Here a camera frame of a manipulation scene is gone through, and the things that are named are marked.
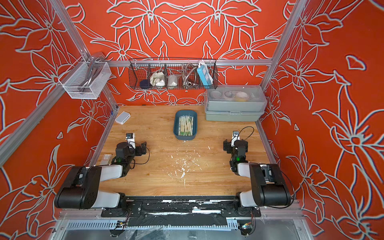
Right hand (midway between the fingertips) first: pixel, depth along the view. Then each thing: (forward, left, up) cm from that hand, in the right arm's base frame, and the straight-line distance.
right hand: (232, 138), depth 92 cm
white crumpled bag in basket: (+27, +48, +25) cm, 60 cm away
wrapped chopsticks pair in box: (+14, +33, -6) cm, 36 cm away
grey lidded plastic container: (+26, -4, +7) cm, 27 cm away
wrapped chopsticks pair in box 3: (+15, +28, -6) cm, 32 cm away
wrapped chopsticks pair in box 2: (+15, +30, -6) cm, 34 cm away
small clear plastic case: (-13, +78, -6) cm, 80 cm away
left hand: (-2, +59, -1) cm, 60 cm away
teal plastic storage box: (+21, +38, -2) cm, 43 cm away
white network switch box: (+21, +79, -4) cm, 82 cm away
